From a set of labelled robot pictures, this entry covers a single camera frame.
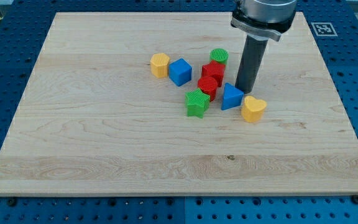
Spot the light wooden board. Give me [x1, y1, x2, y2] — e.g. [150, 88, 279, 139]
[0, 12, 358, 197]

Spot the yellow hexagon block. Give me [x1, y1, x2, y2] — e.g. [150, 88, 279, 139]
[150, 53, 170, 78]

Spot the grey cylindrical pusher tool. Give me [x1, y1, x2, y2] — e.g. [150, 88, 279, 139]
[235, 35, 268, 94]

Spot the yellow heart block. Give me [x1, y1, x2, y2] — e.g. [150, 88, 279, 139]
[241, 96, 267, 123]

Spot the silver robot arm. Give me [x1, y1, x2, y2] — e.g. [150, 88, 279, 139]
[231, 0, 297, 94]

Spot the green cylinder block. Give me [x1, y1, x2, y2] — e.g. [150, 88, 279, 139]
[209, 48, 229, 65]

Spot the blue cube block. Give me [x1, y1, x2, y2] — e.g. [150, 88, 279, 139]
[168, 58, 192, 86]

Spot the red cylinder block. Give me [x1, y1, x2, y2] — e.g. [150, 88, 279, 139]
[197, 76, 218, 101]

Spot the green star block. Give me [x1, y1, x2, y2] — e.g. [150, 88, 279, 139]
[185, 88, 210, 118]

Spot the blue triangle block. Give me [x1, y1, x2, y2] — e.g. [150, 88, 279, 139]
[221, 83, 244, 110]

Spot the white fiducial marker tag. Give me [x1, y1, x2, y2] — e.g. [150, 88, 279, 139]
[311, 22, 337, 37]

